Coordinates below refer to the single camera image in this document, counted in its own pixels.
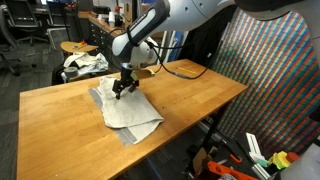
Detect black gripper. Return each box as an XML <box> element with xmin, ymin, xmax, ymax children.
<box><xmin>112</xmin><ymin>64</ymin><xmax>140</xmax><ymax>100</ymax></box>

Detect white terry towel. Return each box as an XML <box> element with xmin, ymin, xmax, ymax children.
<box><xmin>96</xmin><ymin>75</ymin><xmax>165</xmax><ymax>146</ymax></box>

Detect white crumpled cloth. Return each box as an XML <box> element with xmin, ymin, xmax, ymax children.
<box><xmin>63</xmin><ymin>51</ymin><xmax>109</xmax><ymax>76</ymax></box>

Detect white leaning poles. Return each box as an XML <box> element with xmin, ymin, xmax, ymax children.
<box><xmin>156</xmin><ymin>29</ymin><xmax>184</xmax><ymax>64</ymax></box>

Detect round wooden side table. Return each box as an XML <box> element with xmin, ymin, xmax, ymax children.
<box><xmin>60</xmin><ymin>40</ymin><xmax>99</xmax><ymax>54</ymax></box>

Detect colourful small toys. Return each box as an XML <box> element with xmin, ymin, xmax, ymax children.
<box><xmin>72</xmin><ymin>40</ymin><xmax>88</xmax><ymax>50</ymax></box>

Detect yellow pencil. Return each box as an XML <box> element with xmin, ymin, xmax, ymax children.
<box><xmin>176</xmin><ymin>66</ymin><xmax>198</xmax><ymax>75</ymax></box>

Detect white cup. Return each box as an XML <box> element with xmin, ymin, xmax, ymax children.
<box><xmin>108</xmin><ymin>11</ymin><xmax>116</xmax><ymax>28</ymax></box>

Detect black metal table leg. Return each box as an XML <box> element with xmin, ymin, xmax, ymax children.
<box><xmin>199</xmin><ymin>103</ymin><xmax>231</xmax><ymax>154</ymax></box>

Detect small open cardboard box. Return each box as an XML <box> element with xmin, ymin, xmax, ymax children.
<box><xmin>192</xmin><ymin>146</ymin><xmax>218</xmax><ymax>173</ymax></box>

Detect orange black clamp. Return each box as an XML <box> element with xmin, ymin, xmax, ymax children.
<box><xmin>228</xmin><ymin>153</ymin><xmax>243</xmax><ymax>164</ymax></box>

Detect multicoloured patterned backdrop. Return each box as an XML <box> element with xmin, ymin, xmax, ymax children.
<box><xmin>206</xmin><ymin>8</ymin><xmax>320</xmax><ymax>158</ymax></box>

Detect yellow green plastic item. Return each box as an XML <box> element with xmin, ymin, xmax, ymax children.
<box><xmin>268</xmin><ymin>150</ymin><xmax>291</xmax><ymax>169</ymax></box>

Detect red cap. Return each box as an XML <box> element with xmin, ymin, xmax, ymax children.
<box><xmin>285</xmin><ymin>151</ymin><xmax>300</xmax><ymax>164</ymax></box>

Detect tan wrist camera box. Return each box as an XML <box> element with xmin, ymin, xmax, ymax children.
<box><xmin>130</xmin><ymin>68</ymin><xmax>157</xmax><ymax>81</ymax></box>

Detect grey duct tape strip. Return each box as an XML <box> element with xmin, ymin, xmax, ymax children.
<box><xmin>88</xmin><ymin>87</ymin><xmax>138</xmax><ymax>148</ymax></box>

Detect grey duct tape roll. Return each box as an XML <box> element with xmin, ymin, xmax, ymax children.
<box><xmin>63</xmin><ymin>66</ymin><xmax>79</xmax><ymax>79</ymax></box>

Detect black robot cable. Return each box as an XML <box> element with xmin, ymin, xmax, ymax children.
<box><xmin>146</xmin><ymin>19</ymin><xmax>231</xmax><ymax>81</ymax></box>

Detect white aluminium rail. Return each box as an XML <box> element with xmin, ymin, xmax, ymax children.
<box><xmin>198</xmin><ymin>120</ymin><xmax>231</xmax><ymax>144</ymax></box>

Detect white plastic bracket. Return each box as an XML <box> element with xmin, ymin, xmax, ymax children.
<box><xmin>245</xmin><ymin>132</ymin><xmax>268</xmax><ymax>164</ymax></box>

